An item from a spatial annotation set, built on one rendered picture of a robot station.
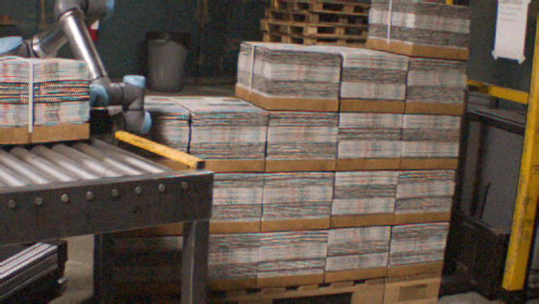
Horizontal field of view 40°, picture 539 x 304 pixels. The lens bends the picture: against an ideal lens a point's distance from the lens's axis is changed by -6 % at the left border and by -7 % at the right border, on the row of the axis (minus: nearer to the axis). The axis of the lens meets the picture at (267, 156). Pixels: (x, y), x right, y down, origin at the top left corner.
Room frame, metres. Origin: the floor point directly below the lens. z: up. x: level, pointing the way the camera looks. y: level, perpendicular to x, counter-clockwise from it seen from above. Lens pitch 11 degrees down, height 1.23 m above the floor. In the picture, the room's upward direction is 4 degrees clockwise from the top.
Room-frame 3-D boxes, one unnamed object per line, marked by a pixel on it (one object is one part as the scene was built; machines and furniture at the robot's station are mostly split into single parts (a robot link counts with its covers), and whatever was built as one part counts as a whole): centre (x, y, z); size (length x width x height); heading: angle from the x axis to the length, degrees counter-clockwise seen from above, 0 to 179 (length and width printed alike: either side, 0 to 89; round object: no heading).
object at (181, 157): (2.07, 0.30, 0.81); 0.43 x 0.03 x 0.02; 40
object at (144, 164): (2.03, 0.37, 0.77); 0.47 x 0.05 x 0.05; 40
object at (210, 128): (2.97, 0.07, 0.42); 1.17 x 0.39 x 0.83; 112
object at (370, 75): (3.13, -0.32, 0.95); 0.38 x 0.29 x 0.23; 22
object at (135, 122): (2.50, 0.45, 0.81); 0.11 x 0.08 x 0.09; 131
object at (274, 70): (3.02, -0.05, 0.95); 0.38 x 0.29 x 0.23; 21
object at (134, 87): (2.48, 0.46, 0.90); 0.11 x 0.08 x 0.11; 140
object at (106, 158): (1.99, 0.42, 0.77); 0.47 x 0.05 x 0.05; 40
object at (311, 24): (9.73, -0.57, 0.65); 1.33 x 0.94 x 1.30; 134
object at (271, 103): (3.02, -0.05, 0.86); 0.38 x 0.29 x 0.04; 21
